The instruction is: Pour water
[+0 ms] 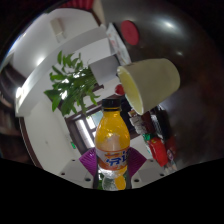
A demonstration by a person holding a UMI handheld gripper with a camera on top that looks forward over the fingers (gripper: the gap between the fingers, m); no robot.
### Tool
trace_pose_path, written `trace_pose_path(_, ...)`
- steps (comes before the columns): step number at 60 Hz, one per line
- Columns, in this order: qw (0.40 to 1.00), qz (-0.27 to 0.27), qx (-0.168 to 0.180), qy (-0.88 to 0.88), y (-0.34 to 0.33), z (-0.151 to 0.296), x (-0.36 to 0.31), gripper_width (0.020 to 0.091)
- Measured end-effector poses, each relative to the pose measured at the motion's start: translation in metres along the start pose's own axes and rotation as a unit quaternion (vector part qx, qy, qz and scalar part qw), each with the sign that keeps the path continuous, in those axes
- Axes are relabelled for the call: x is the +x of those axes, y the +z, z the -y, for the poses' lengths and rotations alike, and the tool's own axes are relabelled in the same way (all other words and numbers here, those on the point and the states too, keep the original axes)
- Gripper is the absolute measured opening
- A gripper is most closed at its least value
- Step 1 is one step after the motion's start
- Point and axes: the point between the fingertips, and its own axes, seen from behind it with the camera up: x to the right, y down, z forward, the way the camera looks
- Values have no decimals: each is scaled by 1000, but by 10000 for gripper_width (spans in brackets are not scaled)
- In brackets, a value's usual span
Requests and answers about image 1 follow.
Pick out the green flat box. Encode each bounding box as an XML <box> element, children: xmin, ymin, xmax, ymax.
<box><xmin>142</xmin><ymin>132</ymin><xmax>153</xmax><ymax>143</ymax></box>

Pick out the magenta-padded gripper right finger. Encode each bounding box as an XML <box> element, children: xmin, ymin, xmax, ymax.
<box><xmin>126</xmin><ymin>147</ymin><xmax>168</xmax><ymax>190</ymax></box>

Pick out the red plastic basket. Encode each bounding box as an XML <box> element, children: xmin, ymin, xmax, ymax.
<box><xmin>148</xmin><ymin>136</ymin><xmax>169</xmax><ymax>168</ymax></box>

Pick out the pale yellow plastic cup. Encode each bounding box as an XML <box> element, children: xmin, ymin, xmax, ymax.
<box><xmin>116</xmin><ymin>58</ymin><xmax>181</xmax><ymax>116</ymax></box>

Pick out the dark wooden double door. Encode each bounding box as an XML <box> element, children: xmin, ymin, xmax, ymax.
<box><xmin>64</xmin><ymin>106</ymin><xmax>108</xmax><ymax>151</ymax></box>

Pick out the clear orange drink bottle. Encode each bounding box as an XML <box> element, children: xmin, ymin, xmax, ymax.
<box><xmin>94</xmin><ymin>97</ymin><xmax>131</xmax><ymax>192</ymax></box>

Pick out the small red ball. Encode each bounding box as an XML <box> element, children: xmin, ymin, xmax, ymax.
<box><xmin>114</xmin><ymin>83</ymin><xmax>126</xmax><ymax>97</ymax></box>

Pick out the white wall-mounted unit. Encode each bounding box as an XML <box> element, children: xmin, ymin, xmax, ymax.
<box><xmin>49</xmin><ymin>16</ymin><xmax>68</xmax><ymax>43</ymax></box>

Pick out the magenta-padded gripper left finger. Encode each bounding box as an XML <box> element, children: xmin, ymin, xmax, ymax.
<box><xmin>58</xmin><ymin>147</ymin><xmax>100</xmax><ymax>190</ymax></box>

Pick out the flat round red coaster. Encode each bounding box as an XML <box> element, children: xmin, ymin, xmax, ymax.
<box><xmin>120</xmin><ymin>19</ymin><xmax>140</xmax><ymax>47</ymax></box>

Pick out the leafy plant in white pot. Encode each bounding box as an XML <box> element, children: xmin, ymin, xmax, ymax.
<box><xmin>43</xmin><ymin>50</ymin><xmax>119</xmax><ymax>118</ymax></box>

